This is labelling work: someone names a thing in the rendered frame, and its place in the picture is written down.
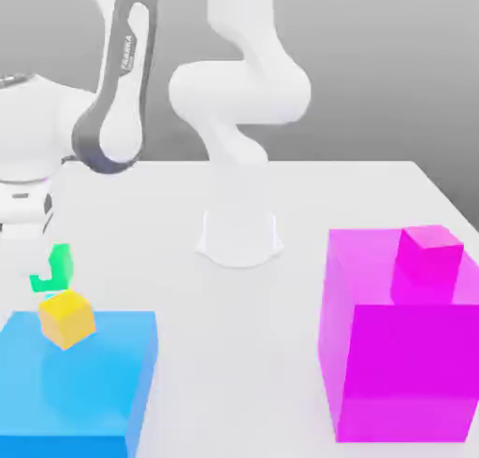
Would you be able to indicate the small cyan cube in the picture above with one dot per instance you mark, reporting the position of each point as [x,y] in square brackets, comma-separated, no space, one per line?
[50,297]

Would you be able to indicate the small yellow cube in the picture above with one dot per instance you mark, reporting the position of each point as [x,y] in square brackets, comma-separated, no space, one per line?
[65,319]

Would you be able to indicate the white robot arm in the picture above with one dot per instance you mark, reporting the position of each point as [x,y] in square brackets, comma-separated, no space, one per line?
[239,91]

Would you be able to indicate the large blue box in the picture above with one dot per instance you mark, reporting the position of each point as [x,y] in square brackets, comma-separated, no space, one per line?
[82,383]

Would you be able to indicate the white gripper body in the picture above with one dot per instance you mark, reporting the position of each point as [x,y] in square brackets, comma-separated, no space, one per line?
[22,233]

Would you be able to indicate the large magenta box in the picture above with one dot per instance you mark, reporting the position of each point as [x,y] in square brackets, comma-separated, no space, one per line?
[404,372]

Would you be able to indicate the small magenta cube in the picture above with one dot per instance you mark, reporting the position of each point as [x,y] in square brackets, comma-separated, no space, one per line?
[426,271]

